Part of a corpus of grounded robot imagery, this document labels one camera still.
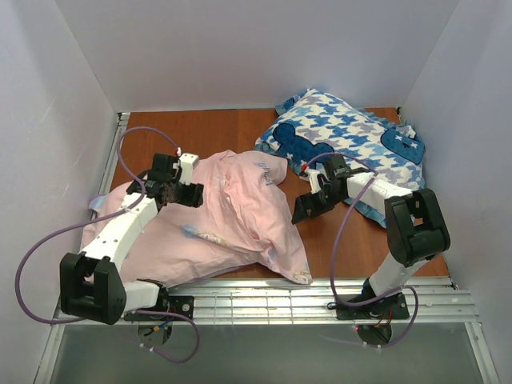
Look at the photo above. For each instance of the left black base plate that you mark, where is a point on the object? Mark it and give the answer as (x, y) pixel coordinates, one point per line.
(179, 304)

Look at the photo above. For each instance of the aluminium left side rail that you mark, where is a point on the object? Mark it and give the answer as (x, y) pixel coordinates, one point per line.
(111, 162)

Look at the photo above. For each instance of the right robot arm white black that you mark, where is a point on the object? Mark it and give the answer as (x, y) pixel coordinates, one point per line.
(416, 231)

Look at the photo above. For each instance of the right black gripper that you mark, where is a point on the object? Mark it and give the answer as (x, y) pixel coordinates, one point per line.
(316, 201)

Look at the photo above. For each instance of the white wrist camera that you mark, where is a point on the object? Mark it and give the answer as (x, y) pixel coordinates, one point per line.
(187, 163)
(315, 178)

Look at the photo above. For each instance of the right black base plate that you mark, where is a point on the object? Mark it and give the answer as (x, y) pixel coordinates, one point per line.
(393, 307)

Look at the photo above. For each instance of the pink pillowcase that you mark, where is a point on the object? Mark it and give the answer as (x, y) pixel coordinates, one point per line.
(244, 219)

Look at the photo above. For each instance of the blue white houndstooth pillow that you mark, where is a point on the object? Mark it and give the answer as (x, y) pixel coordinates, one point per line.
(313, 124)

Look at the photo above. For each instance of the aluminium front rail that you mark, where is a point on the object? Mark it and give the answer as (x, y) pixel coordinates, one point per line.
(231, 302)

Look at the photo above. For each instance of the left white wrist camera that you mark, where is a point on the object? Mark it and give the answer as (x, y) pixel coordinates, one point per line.
(187, 163)

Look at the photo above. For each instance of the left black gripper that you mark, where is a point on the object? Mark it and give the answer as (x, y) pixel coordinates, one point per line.
(191, 194)

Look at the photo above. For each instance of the aluminium rail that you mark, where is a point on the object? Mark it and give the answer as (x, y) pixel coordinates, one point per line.
(231, 302)
(111, 162)

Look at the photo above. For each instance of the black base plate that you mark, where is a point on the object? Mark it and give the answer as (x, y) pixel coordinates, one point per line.
(179, 304)
(393, 307)

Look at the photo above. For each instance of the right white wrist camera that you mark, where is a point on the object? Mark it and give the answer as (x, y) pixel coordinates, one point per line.
(315, 178)

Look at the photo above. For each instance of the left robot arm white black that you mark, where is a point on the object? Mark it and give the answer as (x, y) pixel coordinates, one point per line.
(90, 283)

